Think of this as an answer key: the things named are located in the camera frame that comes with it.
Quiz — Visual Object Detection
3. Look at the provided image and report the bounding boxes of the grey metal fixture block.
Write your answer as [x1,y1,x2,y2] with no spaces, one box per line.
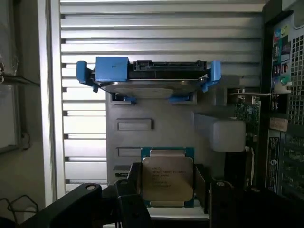
[105,75,247,188]

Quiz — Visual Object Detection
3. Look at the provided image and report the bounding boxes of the green graphics card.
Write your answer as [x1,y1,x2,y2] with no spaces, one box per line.
[227,87,273,152]

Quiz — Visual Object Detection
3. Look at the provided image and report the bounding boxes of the white plastic clip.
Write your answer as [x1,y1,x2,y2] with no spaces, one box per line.
[272,81,293,95]

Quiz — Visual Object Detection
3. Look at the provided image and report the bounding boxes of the hard disk with blue caddy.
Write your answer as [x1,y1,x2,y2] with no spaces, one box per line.
[76,56,220,105]

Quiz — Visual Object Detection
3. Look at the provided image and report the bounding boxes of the black PC case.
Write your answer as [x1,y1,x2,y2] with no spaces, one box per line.
[259,0,304,193]

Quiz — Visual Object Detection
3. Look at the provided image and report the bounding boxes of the thin black cable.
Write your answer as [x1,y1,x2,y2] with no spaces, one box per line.
[0,194,40,224]

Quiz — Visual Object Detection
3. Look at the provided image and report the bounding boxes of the glass cabinet with grey frame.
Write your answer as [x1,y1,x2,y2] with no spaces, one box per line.
[0,0,41,155]

